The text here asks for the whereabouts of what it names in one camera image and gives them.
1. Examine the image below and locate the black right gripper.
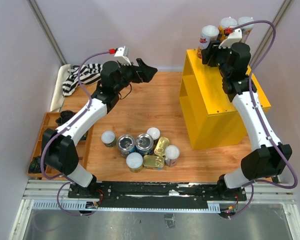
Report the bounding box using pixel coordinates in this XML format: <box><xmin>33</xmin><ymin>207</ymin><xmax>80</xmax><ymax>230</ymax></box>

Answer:
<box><xmin>201</xmin><ymin>40</ymin><xmax>234</xmax><ymax>78</ymax></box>

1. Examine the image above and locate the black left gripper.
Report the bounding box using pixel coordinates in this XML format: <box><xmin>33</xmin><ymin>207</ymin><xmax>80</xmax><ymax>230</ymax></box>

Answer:
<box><xmin>114</xmin><ymin>58</ymin><xmax>158</xmax><ymax>93</ymax></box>

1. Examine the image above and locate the red label can white lid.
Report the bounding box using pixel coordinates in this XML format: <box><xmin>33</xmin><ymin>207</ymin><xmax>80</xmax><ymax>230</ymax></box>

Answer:
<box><xmin>196</xmin><ymin>25</ymin><xmax>220</xmax><ymax>59</ymax></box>

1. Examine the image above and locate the tall can white lid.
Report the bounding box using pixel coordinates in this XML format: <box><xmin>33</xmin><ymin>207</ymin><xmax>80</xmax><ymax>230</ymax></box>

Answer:
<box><xmin>164</xmin><ymin>145</ymin><xmax>180</xmax><ymax>167</ymax></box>
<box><xmin>217</xmin><ymin>17</ymin><xmax>238</xmax><ymax>42</ymax></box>

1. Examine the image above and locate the tall yellow blue can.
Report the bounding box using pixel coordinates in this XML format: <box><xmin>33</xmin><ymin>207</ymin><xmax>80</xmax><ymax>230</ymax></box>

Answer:
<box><xmin>237</xmin><ymin>16</ymin><xmax>254</xmax><ymax>43</ymax></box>

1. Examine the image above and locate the small can white lid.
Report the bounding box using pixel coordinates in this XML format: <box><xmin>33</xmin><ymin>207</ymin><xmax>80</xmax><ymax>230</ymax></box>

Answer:
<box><xmin>146</xmin><ymin>127</ymin><xmax>161</xmax><ymax>145</ymax></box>

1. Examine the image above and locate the yellow wooden shelf cabinet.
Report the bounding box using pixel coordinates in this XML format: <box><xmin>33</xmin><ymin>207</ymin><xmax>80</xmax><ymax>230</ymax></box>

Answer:
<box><xmin>178</xmin><ymin>48</ymin><xmax>272</xmax><ymax>151</ymax></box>

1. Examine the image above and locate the blue can silver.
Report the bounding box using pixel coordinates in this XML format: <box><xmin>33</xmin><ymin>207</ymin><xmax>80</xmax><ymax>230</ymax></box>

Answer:
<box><xmin>135</xmin><ymin>133</ymin><xmax>154</xmax><ymax>156</ymax></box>
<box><xmin>117</xmin><ymin>134</ymin><xmax>136</xmax><ymax>159</ymax></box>

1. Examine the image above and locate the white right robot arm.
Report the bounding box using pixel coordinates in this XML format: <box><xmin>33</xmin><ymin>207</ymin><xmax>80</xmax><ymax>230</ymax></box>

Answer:
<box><xmin>201</xmin><ymin>40</ymin><xmax>293</xmax><ymax>200</ymax></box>

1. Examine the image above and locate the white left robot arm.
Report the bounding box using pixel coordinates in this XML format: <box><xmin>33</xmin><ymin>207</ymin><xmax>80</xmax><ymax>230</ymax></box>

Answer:
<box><xmin>40</xmin><ymin>58</ymin><xmax>158</xmax><ymax>198</ymax></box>

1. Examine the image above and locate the black striped cloth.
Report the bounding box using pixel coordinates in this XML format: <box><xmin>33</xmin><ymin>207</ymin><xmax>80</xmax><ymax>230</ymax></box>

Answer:
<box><xmin>62</xmin><ymin>63</ymin><xmax>103</xmax><ymax>97</ymax></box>

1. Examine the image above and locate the gold sardine tin upper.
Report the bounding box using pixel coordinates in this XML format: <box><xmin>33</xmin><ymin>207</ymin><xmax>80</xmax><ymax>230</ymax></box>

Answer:
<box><xmin>153</xmin><ymin>136</ymin><xmax>170</xmax><ymax>157</ymax></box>

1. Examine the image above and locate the gold sardine tin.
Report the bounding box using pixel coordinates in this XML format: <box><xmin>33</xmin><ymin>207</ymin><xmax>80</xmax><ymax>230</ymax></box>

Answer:
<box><xmin>143</xmin><ymin>155</ymin><xmax>165</xmax><ymax>170</ymax></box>
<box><xmin>153</xmin><ymin>136</ymin><xmax>170</xmax><ymax>157</ymax></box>

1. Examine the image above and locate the short green can white lid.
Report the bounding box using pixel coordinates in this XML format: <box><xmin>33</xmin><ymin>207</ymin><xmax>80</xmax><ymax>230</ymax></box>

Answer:
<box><xmin>101</xmin><ymin>130</ymin><xmax>117</xmax><ymax>148</ymax></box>

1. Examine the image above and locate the tall can white lid front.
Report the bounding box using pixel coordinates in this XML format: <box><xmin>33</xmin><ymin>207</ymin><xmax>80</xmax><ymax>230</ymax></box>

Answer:
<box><xmin>164</xmin><ymin>145</ymin><xmax>180</xmax><ymax>167</ymax></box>

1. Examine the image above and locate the yellow can white lid front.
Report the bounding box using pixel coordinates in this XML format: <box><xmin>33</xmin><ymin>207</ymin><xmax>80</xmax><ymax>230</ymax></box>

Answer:
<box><xmin>126</xmin><ymin>152</ymin><xmax>143</xmax><ymax>173</ymax></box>

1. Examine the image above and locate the gold sardine tin lower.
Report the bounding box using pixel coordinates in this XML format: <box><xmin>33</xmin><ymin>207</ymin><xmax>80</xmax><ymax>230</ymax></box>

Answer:
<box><xmin>143</xmin><ymin>155</ymin><xmax>165</xmax><ymax>170</ymax></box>

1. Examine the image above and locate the black rolled belt top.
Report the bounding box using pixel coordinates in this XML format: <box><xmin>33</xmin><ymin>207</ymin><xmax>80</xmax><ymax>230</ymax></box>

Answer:
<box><xmin>55</xmin><ymin>110</ymin><xmax>75</xmax><ymax>127</ymax></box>

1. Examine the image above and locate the cream cloth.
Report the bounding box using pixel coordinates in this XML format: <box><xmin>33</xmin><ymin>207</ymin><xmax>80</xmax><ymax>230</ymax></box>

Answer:
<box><xmin>49</xmin><ymin>64</ymin><xmax>71</xmax><ymax>112</ymax></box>

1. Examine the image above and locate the wooden compartment tray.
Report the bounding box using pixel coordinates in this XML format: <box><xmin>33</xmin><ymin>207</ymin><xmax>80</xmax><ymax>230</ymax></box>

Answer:
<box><xmin>27</xmin><ymin>112</ymin><xmax>93</xmax><ymax>178</ymax></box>

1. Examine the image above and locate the green rolled belt bottom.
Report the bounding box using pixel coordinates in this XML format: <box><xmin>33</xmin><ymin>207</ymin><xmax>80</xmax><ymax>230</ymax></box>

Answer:
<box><xmin>28</xmin><ymin>155</ymin><xmax>42</xmax><ymax>174</ymax></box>

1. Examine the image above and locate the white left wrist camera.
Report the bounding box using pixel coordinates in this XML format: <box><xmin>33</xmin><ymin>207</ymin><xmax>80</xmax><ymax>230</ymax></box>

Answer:
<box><xmin>114</xmin><ymin>46</ymin><xmax>131</xmax><ymax>66</ymax></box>

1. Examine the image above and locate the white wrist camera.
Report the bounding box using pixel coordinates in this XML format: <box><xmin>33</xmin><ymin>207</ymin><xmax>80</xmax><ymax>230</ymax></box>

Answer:
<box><xmin>114</xmin><ymin>46</ymin><xmax>131</xmax><ymax>66</ymax></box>
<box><xmin>218</xmin><ymin>27</ymin><xmax>242</xmax><ymax>49</ymax></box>

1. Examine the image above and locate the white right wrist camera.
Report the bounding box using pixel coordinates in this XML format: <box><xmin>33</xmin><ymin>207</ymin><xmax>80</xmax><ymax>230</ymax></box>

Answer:
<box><xmin>218</xmin><ymin>27</ymin><xmax>242</xmax><ymax>49</ymax></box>

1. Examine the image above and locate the aluminium frame post right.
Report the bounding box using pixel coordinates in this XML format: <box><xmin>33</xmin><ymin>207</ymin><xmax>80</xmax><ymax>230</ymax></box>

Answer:
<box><xmin>249</xmin><ymin>0</ymin><xmax>296</xmax><ymax>67</ymax></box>

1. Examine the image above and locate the aluminium frame post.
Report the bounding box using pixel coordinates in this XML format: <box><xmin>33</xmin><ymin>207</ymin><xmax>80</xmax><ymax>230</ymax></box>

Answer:
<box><xmin>249</xmin><ymin>0</ymin><xmax>296</xmax><ymax>67</ymax></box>
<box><xmin>26</xmin><ymin>0</ymin><xmax>67</xmax><ymax>66</ymax></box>

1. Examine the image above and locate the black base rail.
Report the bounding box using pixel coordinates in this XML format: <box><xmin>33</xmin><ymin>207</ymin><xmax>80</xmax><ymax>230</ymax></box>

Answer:
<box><xmin>68</xmin><ymin>181</ymin><xmax>247</xmax><ymax>202</ymax></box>

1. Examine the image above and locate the aluminium frame post left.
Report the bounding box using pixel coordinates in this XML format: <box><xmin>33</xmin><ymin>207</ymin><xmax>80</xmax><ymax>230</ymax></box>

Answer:
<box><xmin>26</xmin><ymin>0</ymin><xmax>67</xmax><ymax>66</ymax></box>

